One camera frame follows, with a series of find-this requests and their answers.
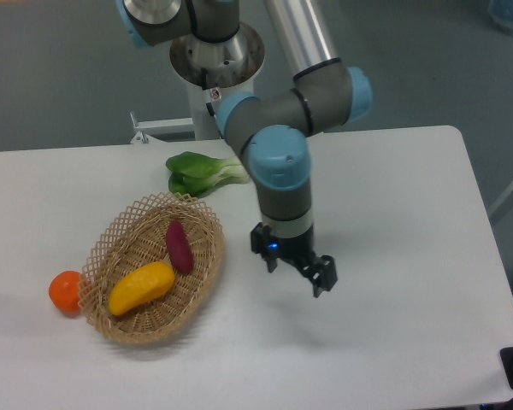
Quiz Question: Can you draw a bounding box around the woven wicker basket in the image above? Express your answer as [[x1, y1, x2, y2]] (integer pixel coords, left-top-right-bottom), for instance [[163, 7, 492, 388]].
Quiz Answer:
[[79, 193, 224, 344]]

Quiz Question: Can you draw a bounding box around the yellow mango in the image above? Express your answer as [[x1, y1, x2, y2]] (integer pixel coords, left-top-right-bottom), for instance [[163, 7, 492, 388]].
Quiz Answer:
[[108, 261, 175, 316]]

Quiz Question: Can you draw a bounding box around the green bok choy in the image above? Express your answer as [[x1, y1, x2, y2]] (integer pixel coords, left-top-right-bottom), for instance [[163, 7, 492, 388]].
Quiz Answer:
[[165, 151, 250, 197]]

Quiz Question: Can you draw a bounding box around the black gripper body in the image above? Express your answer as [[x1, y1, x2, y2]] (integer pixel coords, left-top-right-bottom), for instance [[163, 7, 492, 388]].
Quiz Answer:
[[263, 225, 315, 273]]

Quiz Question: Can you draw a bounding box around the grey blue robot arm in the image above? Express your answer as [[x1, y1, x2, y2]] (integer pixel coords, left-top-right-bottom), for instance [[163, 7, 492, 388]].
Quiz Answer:
[[116, 1, 373, 295]]

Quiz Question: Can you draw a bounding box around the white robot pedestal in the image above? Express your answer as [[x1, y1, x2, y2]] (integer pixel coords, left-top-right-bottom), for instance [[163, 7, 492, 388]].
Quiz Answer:
[[129, 23, 266, 144]]

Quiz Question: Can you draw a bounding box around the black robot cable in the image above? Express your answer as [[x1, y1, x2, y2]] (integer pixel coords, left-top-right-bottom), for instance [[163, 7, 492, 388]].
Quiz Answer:
[[200, 67, 223, 140]]

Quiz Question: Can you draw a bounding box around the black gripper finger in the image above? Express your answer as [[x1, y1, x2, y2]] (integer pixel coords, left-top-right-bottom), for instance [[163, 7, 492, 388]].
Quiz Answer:
[[250, 222, 278, 273], [301, 254, 338, 298]]

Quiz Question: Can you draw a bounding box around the purple sweet potato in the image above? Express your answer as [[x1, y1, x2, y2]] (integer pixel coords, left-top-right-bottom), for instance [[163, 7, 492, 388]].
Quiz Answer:
[[166, 220, 193, 274]]

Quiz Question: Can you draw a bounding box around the orange tangerine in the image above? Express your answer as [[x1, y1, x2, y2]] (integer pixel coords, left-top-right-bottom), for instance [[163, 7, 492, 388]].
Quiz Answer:
[[48, 271, 81, 317]]

